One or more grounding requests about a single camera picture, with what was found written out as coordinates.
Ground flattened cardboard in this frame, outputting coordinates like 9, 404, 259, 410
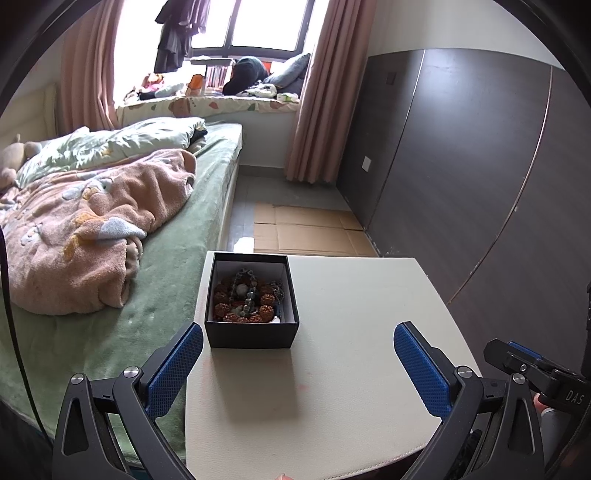
253, 203, 384, 258

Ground black bag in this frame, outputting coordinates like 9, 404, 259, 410
223, 56, 270, 96

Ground grey pillow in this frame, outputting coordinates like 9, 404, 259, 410
263, 53, 311, 90

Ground wide pink curtain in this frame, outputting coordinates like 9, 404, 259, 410
284, 0, 375, 183

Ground narrow pink curtain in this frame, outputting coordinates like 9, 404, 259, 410
60, 0, 123, 134

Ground dark wooden wardrobe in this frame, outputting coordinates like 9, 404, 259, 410
336, 48, 591, 379

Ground beige plush toy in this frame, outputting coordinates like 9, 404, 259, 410
0, 134, 42, 190

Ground black jewelry box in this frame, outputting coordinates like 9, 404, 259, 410
204, 251, 301, 350

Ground floral window seat cushion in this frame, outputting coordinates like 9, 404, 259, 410
115, 95, 301, 125

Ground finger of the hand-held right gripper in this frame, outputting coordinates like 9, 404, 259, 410
484, 339, 543, 393
508, 340, 559, 371

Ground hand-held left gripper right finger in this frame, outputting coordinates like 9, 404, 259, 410
392, 322, 546, 480

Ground window with dark frame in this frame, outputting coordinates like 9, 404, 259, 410
185, 0, 319, 56

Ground bed with green sheet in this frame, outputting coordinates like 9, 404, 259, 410
0, 83, 243, 467

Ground pile of colourful clothes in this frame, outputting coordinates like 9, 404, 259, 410
124, 74, 185, 100

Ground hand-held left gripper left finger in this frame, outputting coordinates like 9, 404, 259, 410
52, 320, 205, 480

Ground hanging dark clothes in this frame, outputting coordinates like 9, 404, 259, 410
153, 0, 213, 75

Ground pink fleece blanket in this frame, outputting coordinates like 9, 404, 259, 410
0, 148, 198, 315

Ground pile of beaded bracelets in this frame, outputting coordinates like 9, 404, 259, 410
213, 270, 284, 324

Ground green floral pillow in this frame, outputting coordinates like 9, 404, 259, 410
16, 117, 207, 188

